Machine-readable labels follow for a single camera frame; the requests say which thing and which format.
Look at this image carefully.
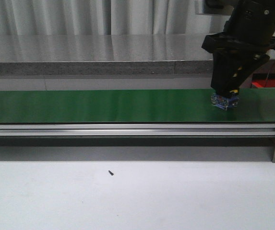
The grey stone counter shelf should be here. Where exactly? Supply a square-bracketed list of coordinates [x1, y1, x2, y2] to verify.
[0, 32, 275, 79]

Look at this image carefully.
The green conveyor belt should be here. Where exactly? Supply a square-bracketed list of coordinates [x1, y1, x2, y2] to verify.
[0, 88, 275, 124]

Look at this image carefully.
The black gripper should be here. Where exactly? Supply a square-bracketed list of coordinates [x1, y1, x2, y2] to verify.
[202, 18, 275, 98]

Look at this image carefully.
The grey pleated curtain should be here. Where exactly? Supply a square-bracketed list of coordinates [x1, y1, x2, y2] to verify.
[0, 0, 228, 35]

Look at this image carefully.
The aluminium conveyor side rail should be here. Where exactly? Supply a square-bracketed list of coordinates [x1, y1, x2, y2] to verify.
[0, 123, 275, 137]

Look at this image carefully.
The yellow mushroom push button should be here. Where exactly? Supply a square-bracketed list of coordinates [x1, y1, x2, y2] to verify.
[211, 90, 239, 111]

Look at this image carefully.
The red plastic tray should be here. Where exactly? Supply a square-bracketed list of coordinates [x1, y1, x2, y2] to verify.
[251, 73, 275, 88]

